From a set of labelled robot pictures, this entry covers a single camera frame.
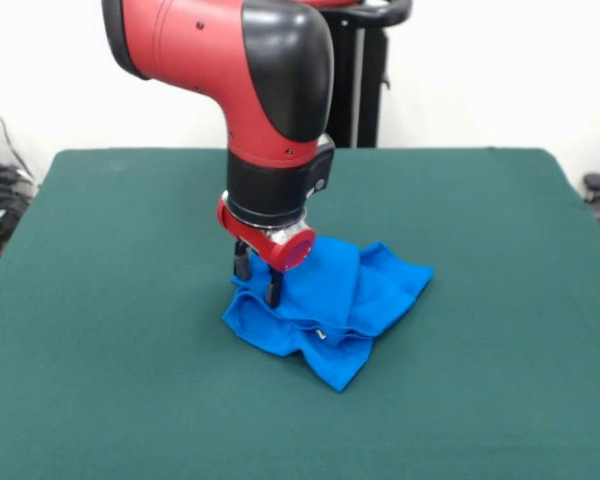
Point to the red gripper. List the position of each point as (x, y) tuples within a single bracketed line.
[(287, 252)]

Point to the blue shirt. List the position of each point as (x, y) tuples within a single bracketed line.
[(370, 300)]

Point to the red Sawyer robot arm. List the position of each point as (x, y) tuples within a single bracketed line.
[(200, 50)]

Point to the dark green table cloth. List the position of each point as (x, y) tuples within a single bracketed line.
[(105, 350)]

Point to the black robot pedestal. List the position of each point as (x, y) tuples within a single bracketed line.
[(347, 100)]

